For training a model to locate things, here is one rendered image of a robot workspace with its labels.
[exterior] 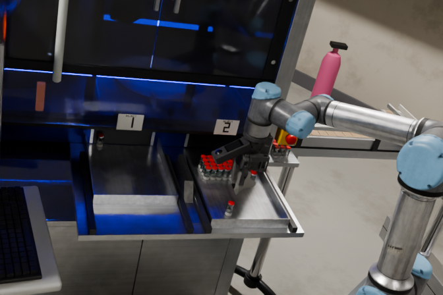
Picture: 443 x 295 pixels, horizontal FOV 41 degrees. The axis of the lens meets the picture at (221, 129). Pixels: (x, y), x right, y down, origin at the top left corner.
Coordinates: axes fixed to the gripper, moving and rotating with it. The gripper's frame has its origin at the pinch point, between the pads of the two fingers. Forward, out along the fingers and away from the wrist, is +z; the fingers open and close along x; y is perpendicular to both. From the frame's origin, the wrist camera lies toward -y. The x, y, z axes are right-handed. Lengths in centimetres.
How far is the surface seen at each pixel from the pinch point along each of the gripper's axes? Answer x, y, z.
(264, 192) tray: 11.7, 17.2, 10.2
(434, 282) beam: 1, 97, 46
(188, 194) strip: 7.2, -11.4, 8.1
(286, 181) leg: 46, 44, 29
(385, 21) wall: 247, 206, 17
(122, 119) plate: 30.9, -31.0, -4.5
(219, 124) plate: 30.9, 3.0, -4.8
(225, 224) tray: -6.4, -2.4, 9.1
